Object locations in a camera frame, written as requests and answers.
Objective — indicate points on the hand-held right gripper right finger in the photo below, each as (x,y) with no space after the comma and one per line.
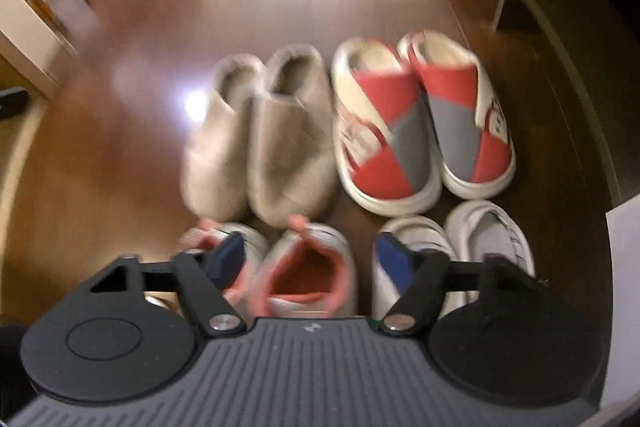
(395,267)

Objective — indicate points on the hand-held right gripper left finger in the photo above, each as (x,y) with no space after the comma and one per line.
(227,257)

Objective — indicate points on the grey pink sneaker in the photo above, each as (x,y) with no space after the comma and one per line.
(305,277)
(255,247)

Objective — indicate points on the white green sneaker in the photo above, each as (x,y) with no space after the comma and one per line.
(425,237)
(495,232)

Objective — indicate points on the beige slipper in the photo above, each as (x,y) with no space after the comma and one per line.
(295,147)
(220,142)

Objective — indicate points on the red grey slipper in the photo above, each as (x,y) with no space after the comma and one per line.
(385,132)
(460,117)

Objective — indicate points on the white panel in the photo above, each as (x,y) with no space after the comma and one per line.
(625,307)

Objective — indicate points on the black object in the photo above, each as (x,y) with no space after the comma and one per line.
(12,103)

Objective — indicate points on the dark shoe cabinet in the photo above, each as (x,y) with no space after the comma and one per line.
(585,32)

